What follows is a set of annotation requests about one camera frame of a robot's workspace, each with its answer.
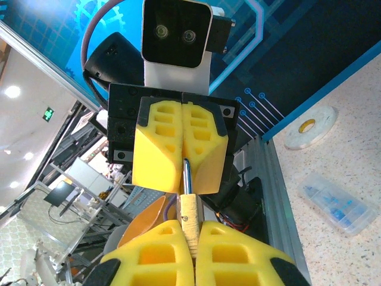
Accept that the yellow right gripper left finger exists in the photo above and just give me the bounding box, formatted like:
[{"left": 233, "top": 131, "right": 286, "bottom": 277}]
[{"left": 83, "top": 219, "right": 196, "bottom": 286}]

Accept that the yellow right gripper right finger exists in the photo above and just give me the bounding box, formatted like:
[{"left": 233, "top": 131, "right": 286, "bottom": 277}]
[{"left": 195, "top": 219, "right": 312, "bottom": 286}]

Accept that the small brass padlock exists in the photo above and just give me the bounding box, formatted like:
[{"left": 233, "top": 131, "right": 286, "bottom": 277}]
[{"left": 176, "top": 157, "right": 205, "bottom": 259}]

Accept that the orange round object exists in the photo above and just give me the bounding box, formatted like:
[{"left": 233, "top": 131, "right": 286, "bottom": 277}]
[{"left": 117, "top": 195, "right": 168, "bottom": 248}]

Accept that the white cabinet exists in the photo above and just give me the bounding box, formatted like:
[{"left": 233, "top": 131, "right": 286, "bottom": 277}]
[{"left": 65, "top": 157, "right": 121, "bottom": 206}]

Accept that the green exit sign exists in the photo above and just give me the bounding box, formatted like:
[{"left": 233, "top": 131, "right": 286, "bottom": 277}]
[{"left": 42, "top": 106, "right": 57, "bottom": 122}]

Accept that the black monitor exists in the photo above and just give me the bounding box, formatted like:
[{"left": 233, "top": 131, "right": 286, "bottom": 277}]
[{"left": 43, "top": 181, "right": 74, "bottom": 207}]

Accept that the white tape roll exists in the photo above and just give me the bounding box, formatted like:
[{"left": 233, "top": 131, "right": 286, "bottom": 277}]
[{"left": 283, "top": 104, "right": 339, "bottom": 150}]

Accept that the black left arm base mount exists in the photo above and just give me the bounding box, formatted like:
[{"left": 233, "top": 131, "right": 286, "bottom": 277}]
[{"left": 208, "top": 175, "right": 264, "bottom": 232}]

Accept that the aluminium mounting rail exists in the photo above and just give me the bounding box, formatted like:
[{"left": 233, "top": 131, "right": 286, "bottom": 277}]
[{"left": 235, "top": 138, "right": 313, "bottom": 286}]

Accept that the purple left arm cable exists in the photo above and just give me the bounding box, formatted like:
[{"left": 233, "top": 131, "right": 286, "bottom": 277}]
[{"left": 80, "top": 0, "right": 126, "bottom": 74}]

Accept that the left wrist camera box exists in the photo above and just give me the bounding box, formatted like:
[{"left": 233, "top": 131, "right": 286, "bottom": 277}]
[{"left": 140, "top": 0, "right": 236, "bottom": 96}]

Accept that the blue-edged aluminium side rail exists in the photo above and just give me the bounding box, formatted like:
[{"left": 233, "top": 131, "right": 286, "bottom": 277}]
[{"left": 261, "top": 49, "right": 381, "bottom": 142}]

